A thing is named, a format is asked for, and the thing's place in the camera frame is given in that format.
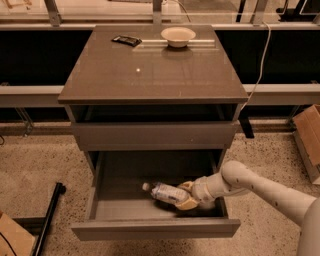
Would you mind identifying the open grey middle drawer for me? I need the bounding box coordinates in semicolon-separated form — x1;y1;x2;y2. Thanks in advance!
71;150;240;241

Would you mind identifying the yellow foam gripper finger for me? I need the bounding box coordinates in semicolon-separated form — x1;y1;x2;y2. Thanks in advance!
176;197;199;211
178;181;194;193

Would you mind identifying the black snack packet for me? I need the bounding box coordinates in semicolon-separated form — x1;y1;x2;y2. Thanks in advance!
112;35;142;47

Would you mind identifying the metal railing beam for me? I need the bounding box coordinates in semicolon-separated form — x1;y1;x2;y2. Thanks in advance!
0;83;320;108

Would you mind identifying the cardboard box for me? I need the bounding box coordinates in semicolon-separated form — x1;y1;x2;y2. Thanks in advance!
0;212;35;256
293;104;320;185

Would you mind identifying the cardboard box bottom left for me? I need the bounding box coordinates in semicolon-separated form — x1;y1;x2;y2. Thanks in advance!
0;212;35;256

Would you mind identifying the white paper bowl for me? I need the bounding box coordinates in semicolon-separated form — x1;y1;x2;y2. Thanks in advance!
161;27;196;48

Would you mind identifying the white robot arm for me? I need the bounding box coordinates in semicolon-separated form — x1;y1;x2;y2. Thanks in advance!
176;161;320;256

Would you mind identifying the clear plastic water bottle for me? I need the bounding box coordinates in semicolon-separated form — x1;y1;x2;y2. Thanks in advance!
142;182;189;205

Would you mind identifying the black metal frame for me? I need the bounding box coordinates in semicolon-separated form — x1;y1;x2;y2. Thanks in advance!
11;182;67;256

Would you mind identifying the white cable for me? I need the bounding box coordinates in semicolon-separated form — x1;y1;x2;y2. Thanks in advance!
239;22;272;113

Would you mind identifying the grey drawer cabinet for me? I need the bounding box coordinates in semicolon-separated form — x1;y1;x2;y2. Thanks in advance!
58;25;247;174

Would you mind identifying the grey top drawer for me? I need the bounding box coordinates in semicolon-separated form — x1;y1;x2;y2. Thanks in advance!
71;122;236;151

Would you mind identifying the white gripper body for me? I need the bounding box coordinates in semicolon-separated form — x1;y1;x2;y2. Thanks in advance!
191;176;215;203

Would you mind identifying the cardboard box right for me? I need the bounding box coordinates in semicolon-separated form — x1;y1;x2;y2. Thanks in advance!
293;104;320;185

